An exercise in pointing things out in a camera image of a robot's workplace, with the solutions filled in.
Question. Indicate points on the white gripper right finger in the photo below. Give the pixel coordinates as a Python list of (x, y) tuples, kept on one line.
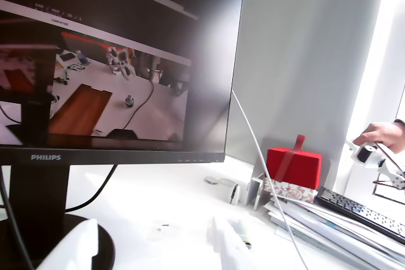
[(226, 251)]

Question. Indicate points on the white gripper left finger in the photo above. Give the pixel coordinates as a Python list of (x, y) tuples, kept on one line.
[(79, 244)]

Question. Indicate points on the white leader arm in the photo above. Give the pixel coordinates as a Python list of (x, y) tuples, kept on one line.
[(371, 159)]

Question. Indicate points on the right hand of hoodie person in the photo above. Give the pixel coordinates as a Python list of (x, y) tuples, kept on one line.
[(384, 134)]

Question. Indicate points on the clear box green batteries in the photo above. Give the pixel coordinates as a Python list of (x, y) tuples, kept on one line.
[(243, 231)]

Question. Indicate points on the small white black device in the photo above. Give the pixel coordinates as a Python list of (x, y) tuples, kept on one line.
[(235, 195)]

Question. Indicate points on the aluminium profile piece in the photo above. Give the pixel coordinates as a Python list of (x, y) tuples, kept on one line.
[(254, 191)]

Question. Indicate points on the white round disc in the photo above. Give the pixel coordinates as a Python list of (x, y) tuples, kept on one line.
[(226, 182)]

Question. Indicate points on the black monitor stand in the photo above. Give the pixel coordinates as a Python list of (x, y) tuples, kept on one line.
[(38, 187)]

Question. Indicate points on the grey metal disc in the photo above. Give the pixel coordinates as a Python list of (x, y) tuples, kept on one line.
[(211, 180)]

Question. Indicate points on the stack of white papers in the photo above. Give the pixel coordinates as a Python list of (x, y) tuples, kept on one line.
[(332, 238)]

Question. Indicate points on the red gift box floral base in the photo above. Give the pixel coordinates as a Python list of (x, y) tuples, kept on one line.
[(297, 165)]

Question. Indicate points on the black keyboard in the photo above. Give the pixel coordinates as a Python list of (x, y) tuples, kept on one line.
[(348, 203)]

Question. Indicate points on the large grey roller blind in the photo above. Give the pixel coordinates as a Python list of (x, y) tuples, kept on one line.
[(300, 45)]

